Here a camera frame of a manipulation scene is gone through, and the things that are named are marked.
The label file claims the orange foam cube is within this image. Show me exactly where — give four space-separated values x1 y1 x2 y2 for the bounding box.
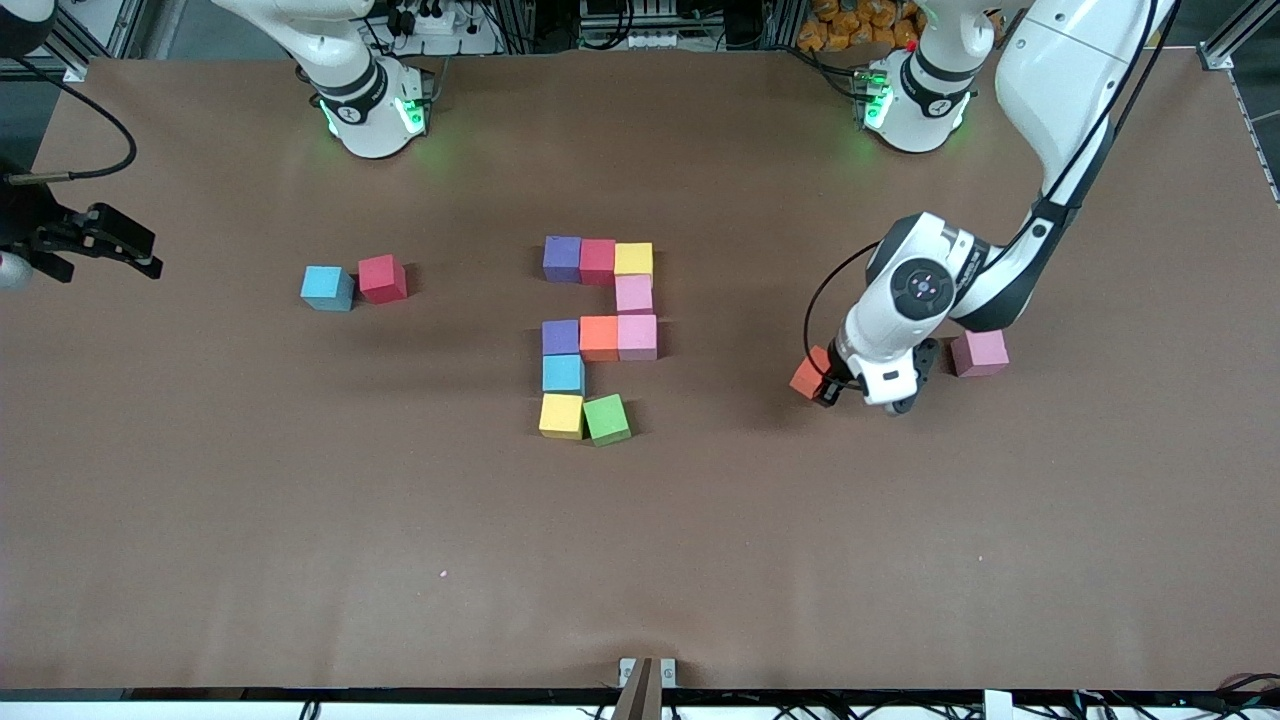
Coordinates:
580 316 621 363
789 346 836 402

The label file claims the green foam cube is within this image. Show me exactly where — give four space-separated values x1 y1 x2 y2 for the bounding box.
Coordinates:
583 393 633 447

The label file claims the red foam cube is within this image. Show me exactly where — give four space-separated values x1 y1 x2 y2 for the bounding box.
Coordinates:
580 238 618 288
357 254 409 302

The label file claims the light blue foam cube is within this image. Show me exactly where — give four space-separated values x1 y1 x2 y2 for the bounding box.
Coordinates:
300 265 356 312
542 354 587 396

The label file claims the orange snack bags pile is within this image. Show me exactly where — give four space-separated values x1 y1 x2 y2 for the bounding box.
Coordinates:
797 0 926 53

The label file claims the brown wooden stick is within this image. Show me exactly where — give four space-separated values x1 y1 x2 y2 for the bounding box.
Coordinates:
612 657 663 720

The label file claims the white socket strip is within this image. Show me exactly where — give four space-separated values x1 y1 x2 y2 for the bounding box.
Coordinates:
580 0 683 53

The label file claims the white power strip with plugs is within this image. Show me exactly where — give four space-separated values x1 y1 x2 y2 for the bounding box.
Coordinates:
385 0 501 56

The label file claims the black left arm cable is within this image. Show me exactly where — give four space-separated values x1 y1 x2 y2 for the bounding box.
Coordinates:
803 0 1181 386

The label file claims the aluminium frame profile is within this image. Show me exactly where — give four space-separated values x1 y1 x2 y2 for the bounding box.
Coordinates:
1200 0 1280 73
0 0 151 83

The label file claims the small metal bracket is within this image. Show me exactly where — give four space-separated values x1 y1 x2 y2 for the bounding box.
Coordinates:
619 657 677 689

